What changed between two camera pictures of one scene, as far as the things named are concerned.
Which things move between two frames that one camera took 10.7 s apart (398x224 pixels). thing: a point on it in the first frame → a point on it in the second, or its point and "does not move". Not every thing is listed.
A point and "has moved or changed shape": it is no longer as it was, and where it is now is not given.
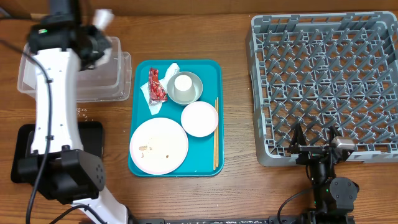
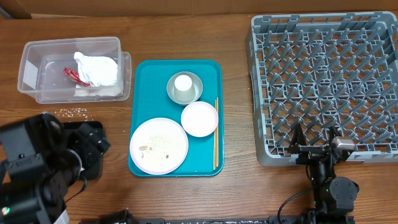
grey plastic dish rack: (321, 70) does not move
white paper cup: (184, 88) does not move
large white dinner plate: (158, 145) does not move
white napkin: (145, 88) → (102, 91)
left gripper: (102, 43) → (91, 141)
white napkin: (102, 18) → (99, 71)
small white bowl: (199, 119) does not move
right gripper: (309, 152) does not move
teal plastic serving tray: (199, 159) does not move
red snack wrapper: (157, 92) has moved or changed shape
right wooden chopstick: (217, 129) does not move
